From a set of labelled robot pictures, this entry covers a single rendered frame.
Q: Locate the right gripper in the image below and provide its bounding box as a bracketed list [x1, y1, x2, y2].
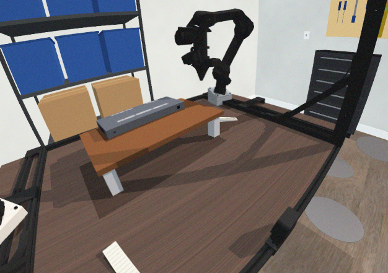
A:
[191, 44, 221, 81]

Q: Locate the brown wooden stand with white legs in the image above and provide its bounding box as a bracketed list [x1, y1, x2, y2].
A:
[79, 98, 224, 196]

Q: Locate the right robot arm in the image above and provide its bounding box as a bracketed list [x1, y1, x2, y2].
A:
[175, 9, 254, 95]

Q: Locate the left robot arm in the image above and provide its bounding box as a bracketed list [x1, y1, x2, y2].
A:
[0, 200, 5, 225]

